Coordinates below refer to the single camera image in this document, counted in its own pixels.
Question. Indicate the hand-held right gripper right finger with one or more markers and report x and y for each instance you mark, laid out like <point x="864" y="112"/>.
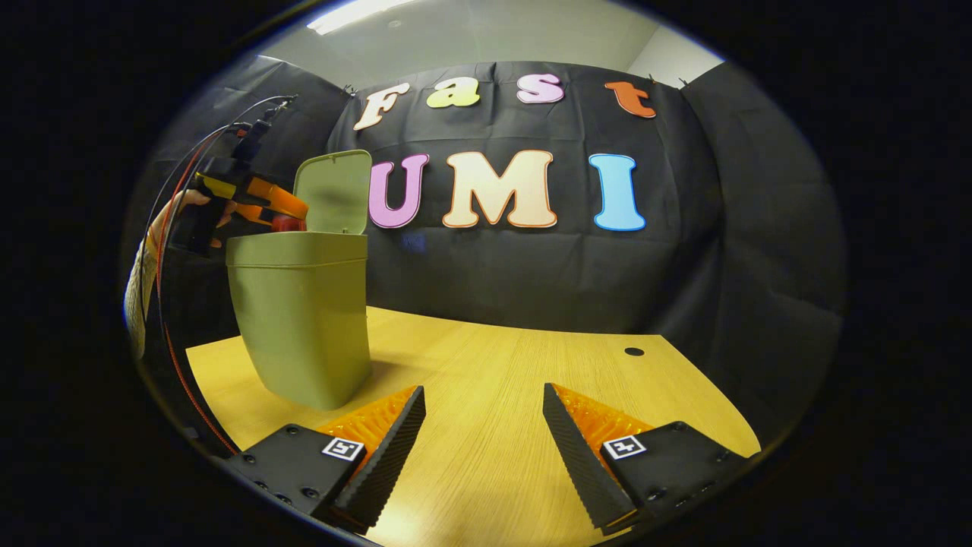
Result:
<point x="573" y="448"/>

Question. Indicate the red pop can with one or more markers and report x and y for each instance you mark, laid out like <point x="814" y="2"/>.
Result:
<point x="287" y="223"/>

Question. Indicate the wooden desktop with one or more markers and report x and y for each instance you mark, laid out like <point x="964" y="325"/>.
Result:
<point x="493" y="380"/>

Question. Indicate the green desktop garbage bin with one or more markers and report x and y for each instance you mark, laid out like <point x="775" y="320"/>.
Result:
<point x="304" y="327"/>

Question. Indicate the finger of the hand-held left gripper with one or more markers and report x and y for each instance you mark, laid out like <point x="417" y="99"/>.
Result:
<point x="254" y="214"/>
<point x="281" y="199"/>

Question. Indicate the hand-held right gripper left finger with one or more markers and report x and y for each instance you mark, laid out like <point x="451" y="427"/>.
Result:
<point x="395" y="441"/>

